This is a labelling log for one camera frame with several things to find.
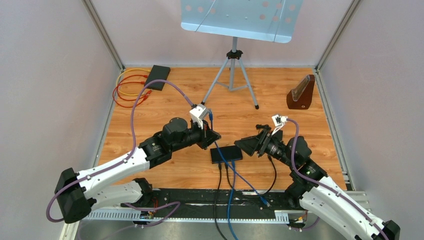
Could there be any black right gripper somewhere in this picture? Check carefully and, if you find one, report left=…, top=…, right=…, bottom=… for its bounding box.
left=233, top=127, right=295, bottom=169

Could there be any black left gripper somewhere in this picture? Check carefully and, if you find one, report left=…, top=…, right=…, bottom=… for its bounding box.
left=170, top=117, right=221, bottom=152

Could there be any black network switch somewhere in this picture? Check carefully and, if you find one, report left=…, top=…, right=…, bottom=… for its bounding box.
left=210, top=145, right=243, bottom=164

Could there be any black ethernet cable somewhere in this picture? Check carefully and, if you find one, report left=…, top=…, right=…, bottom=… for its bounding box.
left=213, top=162, right=230, bottom=240
left=225, top=154, right=278, bottom=202

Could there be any black power adapter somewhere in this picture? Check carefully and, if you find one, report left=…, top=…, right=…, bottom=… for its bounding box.
left=255, top=124, right=272, bottom=132

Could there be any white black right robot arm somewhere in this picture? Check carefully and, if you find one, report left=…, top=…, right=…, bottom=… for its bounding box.
left=234, top=129, right=401, bottom=240

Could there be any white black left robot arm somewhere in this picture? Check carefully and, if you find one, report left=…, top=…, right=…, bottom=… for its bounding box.
left=46, top=117, right=221, bottom=224

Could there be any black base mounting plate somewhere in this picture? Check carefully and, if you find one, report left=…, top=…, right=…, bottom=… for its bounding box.
left=131, top=188, right=312, bottom=220

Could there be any brown wooden metronome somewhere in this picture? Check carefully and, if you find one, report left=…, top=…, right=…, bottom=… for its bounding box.
left=286, top=74, right=316, bottom=110

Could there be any light blue music stand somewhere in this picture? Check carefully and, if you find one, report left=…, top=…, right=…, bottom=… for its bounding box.
left=180, top=0, right=303, bottom=109

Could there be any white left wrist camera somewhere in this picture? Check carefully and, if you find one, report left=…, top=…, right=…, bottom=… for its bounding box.
left=189, top=104, right=210, bottom=130

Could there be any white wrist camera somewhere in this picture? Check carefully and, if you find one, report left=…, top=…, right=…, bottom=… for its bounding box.
left=189, top=104, right=210, bottom=130
left=271, top=114, right=288, bottom=135

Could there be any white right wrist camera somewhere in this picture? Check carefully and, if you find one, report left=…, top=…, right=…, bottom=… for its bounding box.
left=271, top=114, right=288, bottom=135

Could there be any yellow ethernet cable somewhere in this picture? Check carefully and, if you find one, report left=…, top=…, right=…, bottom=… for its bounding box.
left=115, top=67, right=152, bottom=97

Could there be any black spare switch box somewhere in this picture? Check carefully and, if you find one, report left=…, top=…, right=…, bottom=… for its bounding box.
left=144, top=65, right=171, bottom=91

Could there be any aluminium frame rail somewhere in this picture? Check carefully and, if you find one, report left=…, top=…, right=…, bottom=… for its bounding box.
left=56, top=178, right=388, bottom=240

